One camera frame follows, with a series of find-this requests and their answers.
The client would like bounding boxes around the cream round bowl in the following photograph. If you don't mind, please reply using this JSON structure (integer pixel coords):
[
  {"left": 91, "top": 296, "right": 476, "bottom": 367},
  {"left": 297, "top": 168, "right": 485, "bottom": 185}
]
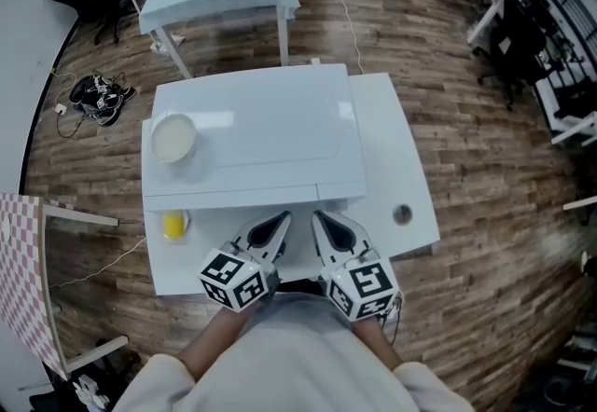
[{"left": 149, "top": 113, "right": 197, "bottom": 164}]

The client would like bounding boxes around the white microwave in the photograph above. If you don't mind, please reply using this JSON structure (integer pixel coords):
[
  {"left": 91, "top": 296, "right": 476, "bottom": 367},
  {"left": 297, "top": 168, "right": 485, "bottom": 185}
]
[{"left": 141, "top": 63, "right": 369, "bottom": 215}]

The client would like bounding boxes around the white microwave door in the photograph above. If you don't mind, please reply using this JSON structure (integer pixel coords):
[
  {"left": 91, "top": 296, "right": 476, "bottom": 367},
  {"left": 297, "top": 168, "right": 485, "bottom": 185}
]
[{"left": 143, "top": 183, "right": 322, "bottom": 215}]

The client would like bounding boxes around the black cable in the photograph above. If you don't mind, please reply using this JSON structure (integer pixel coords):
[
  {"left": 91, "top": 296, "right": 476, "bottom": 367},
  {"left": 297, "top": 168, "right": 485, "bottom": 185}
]
[{"left": 382, "top": 291, "right": 407, "bottom": 346}]

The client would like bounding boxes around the person's left forearm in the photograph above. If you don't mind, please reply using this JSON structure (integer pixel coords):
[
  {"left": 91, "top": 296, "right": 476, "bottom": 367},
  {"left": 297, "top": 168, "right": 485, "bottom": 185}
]
[{"left": 179, "top": 305, "right": 256, "bottom": 383}]

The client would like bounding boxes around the person's right forearm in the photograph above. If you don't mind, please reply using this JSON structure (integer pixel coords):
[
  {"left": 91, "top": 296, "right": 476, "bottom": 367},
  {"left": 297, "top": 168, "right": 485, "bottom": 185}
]
[{"left": 352, "top": 314, "right": 405, "bottom": 374}]

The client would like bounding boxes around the white plastic gadget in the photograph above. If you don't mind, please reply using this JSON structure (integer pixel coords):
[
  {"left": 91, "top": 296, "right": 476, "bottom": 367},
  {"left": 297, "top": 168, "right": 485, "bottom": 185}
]
[{"left": 72, "top": 375, "right": 111, "bottom": 409}]

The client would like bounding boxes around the pile of black equipment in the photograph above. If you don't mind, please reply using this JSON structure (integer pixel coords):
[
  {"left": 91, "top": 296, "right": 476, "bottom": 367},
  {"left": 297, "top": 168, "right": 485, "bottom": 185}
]
[{"left": 68, "top": 70, "right": 139, "bottom": 127}]

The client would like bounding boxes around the person's light shirt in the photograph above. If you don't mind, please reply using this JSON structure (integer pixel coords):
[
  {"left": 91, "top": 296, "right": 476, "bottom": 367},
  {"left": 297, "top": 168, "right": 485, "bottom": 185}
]
[{"left": 111, "top": 291, "right": 477, "bottom": 412}]

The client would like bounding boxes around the white table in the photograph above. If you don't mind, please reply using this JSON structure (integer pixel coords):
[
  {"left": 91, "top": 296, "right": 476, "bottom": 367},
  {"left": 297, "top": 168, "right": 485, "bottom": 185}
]
[{"left": 142, "top": 72, "right": 442, "bottom": 297}]

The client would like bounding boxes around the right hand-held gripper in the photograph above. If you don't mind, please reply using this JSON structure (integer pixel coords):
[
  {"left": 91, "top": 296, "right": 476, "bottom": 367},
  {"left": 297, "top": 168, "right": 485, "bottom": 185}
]
[{"left": 311, "top": 210, "right": 402, "bottom": 323}]

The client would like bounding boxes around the yellow object on plate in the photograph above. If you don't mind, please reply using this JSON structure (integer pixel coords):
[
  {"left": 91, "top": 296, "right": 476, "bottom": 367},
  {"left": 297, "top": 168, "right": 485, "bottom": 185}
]
[{"left": 160, "top": 209, "right": 192, "bottom": 243}]

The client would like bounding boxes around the long white cable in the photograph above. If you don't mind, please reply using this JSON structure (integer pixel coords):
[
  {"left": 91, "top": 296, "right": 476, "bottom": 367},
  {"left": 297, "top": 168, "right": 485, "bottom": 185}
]
[{"left": 49, "top": 237, "right": 148, "bottom": 288}]

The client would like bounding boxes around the white power cable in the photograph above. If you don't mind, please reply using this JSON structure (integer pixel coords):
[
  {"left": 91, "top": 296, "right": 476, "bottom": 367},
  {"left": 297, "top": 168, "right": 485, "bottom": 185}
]
[{"left": 336, "top": 0, "right": 366, "bottom": 76}]

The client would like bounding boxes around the black seat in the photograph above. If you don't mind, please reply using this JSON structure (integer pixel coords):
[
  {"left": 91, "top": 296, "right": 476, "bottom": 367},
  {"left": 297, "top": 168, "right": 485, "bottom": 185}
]
[{"left": 27, "top": 381, "right": 118, "bottom": 412}]

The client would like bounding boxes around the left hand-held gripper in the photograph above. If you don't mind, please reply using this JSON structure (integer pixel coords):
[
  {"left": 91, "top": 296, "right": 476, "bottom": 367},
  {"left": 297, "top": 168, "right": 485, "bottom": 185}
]
[{"left": 198, "top": 210, "right": 293, "bottom": 313}]

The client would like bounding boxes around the white desk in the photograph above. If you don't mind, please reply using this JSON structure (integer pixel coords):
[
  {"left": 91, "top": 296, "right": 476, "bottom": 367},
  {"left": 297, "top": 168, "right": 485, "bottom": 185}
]
[{"left": 534, "top": 76, "right": 597, "bottom": 148}]

